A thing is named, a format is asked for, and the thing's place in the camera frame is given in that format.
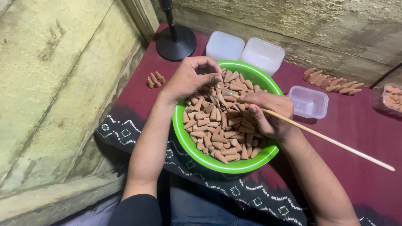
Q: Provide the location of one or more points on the person's blue jeans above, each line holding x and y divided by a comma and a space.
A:
194, 204

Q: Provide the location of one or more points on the translucent plastic container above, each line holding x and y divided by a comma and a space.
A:
224, 45
263, 55
309, 102

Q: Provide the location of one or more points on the heap of cones inside container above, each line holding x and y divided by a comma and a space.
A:
394, 97

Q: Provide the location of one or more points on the black round stand base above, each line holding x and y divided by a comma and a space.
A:
176, 42

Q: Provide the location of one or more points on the small cluster of brown cones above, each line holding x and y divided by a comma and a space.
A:
155, 81

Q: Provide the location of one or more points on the maroon patterned batik cloth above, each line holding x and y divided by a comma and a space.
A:
345, 144

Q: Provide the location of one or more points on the pile of brown incense cones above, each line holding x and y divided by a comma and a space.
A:
219, 125

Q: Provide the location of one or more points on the long wooden stick brush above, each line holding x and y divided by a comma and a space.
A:
329, 138

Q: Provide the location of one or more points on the single brown incense cone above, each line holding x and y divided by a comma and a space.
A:
219, 74

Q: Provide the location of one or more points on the clear container holding cones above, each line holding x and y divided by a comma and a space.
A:
378, 103

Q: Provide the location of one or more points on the person's right hand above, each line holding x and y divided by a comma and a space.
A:
276, 113

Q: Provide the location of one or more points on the row of brown cones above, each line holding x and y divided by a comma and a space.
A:
333, 83

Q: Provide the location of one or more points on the person's left hand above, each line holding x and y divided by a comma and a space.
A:
183, 78

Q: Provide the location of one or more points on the green plastic bowl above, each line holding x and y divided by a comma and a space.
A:
194, 150

